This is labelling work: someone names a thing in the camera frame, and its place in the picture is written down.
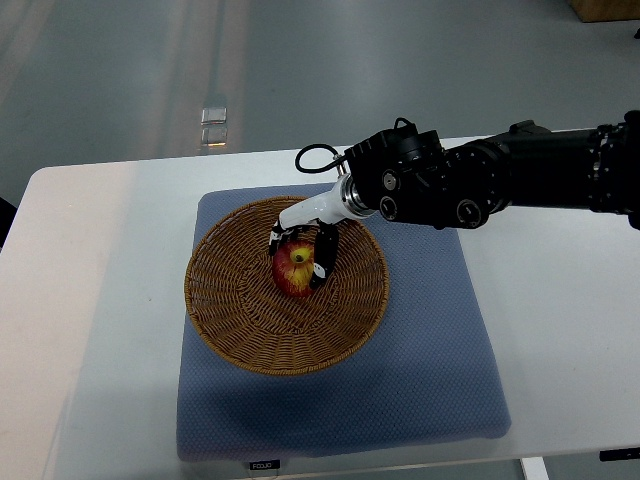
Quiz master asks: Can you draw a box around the blue grey cushion mat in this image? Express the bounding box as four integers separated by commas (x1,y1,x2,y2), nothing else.
176,184,511,462

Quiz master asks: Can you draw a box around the red yellow apple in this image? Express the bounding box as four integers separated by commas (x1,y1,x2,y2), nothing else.
272,240,314,297

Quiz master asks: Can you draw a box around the cardboard box corner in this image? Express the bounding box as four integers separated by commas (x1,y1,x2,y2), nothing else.
568,0,639,23

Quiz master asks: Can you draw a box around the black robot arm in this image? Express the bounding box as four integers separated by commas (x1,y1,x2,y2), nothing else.
300,110,639,229

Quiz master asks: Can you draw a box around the black cushion label tag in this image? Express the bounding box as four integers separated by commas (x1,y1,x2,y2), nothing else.
249,459,281,471

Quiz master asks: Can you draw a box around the black table bracket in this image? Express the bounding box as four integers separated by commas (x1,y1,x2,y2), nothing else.
599,447,640,462

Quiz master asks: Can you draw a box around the round wicker basket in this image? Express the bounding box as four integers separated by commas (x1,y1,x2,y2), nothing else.
184,196,390,376

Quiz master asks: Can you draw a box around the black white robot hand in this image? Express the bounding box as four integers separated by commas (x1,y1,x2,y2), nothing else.
267,177,371,292

